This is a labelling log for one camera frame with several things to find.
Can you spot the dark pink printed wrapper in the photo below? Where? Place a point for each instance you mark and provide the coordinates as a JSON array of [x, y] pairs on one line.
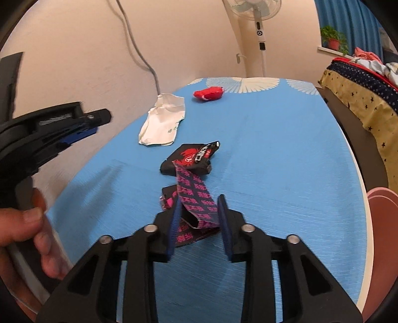
[[199, 198]]

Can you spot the white standing fan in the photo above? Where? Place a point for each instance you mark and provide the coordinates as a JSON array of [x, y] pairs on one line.
[[259, 28]]

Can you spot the white paper bag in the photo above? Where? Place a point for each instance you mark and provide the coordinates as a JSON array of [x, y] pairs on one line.
[[161, 124]]

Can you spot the white window sill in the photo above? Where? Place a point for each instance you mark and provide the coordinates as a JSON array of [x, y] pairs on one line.
[[329, 51]]

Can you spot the person's left hand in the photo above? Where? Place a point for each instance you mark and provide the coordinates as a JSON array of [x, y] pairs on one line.
[[18, 226]]

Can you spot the bed frame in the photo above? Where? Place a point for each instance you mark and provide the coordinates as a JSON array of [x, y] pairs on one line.
[[357, 139]]

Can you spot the small red crumpled wrapper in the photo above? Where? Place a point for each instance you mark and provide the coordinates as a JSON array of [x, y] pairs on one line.
[[208, 93]]

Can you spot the blue curtain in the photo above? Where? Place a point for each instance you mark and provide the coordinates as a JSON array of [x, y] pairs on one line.
[[351, 18]]

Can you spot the black red wrapper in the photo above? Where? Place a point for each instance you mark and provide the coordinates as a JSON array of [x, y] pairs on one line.
[[189, 155]]

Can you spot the pink plastic basin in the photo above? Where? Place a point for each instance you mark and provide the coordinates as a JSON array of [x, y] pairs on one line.
[[382, 217]]

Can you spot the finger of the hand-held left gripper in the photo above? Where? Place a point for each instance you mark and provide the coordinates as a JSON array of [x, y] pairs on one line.
[[93, 118]]

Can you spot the coral pink cloth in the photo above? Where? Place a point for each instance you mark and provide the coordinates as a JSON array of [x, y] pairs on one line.
[[367, 54]]

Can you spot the white table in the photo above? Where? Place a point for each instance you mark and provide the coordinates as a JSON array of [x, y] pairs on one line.
[[364, 248]]

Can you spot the blue patterned table cover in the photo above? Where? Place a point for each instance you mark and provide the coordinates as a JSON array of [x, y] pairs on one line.
[[279, 155]]

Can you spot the yellow star bed sheet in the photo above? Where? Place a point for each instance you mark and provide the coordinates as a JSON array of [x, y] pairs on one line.
[[373, 105]]

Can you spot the potted green plant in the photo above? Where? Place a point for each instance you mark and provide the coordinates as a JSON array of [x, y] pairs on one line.
[[334, 43]]

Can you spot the red blanket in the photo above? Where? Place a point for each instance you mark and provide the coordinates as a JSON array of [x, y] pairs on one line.
[[343, 59]]

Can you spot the navy star blanket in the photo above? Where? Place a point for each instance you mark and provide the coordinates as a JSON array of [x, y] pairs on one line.
[[363, 77]]

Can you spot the light blue plaid duvet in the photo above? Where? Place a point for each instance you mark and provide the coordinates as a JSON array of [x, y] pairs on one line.
[[390, 70]]

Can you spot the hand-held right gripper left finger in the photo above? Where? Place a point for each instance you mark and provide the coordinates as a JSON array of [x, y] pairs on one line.
[[174, 231]]

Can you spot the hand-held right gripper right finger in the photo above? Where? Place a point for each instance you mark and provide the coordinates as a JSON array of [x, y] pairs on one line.
[[224, 231]]

